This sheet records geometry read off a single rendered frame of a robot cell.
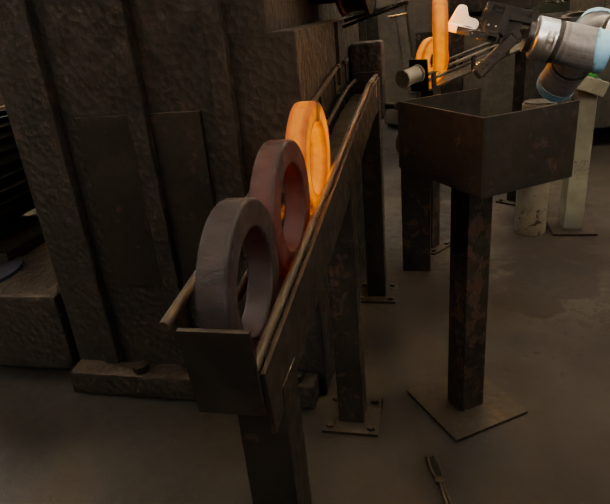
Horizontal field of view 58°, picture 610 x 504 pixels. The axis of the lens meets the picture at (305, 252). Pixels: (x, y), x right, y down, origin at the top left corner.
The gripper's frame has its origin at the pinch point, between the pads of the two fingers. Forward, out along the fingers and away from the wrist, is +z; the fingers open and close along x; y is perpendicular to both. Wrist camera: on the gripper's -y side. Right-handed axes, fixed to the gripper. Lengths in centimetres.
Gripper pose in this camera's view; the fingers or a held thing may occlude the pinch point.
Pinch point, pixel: (440, 26)
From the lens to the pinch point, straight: 140.5
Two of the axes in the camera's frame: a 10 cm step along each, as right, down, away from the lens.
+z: -9.6, -2.6, 1.1
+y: 1.9, -8.8, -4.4
